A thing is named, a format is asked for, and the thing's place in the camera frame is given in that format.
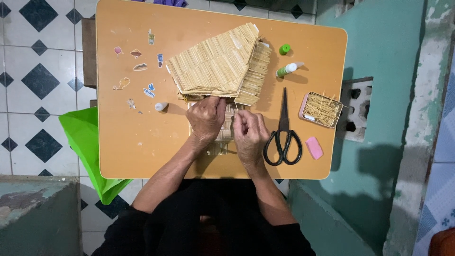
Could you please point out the person's black clothing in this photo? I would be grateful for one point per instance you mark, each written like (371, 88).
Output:
(202, 224)

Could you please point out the green bottle cap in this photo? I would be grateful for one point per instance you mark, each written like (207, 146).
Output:
(284, 49)

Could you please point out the brown wooden stool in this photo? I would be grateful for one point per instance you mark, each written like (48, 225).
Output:
(89, 53)

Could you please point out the person's left hand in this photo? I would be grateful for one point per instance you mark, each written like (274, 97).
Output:
(206, 119)

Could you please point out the toothpick model house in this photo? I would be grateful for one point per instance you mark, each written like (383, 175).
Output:
(213, 64)

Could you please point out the green plastic bag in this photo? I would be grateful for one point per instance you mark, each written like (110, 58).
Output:
(85, 149)

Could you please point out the person's left fingers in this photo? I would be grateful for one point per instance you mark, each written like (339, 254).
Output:
(209, 101)

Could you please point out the green glue bottle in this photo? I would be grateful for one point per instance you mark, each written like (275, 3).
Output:
(284, 70)

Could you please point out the group of small stickers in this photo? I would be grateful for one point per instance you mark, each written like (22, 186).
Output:
(137, 65)

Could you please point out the small white cap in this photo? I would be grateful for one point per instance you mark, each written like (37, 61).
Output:
(160, 106)

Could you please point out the black scissors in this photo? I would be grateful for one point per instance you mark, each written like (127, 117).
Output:
(283, 140)

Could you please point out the purple cloth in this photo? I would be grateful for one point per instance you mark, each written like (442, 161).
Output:
(170, 3)

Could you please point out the grey hollow concrete block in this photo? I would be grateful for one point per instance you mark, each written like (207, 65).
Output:
(355, 110)

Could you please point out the person's right hand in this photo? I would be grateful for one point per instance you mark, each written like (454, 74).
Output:
(252, 138)

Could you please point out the orange plastic object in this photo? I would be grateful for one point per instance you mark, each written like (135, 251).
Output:
(443, 243)

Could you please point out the blue patterned cloth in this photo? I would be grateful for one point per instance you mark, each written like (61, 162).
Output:
(440, 160)

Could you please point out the tin box of toothpicks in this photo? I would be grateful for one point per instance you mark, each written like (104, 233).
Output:
(321, 110)

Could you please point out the pink eraser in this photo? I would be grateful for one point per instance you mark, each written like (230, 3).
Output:
(314, 148)

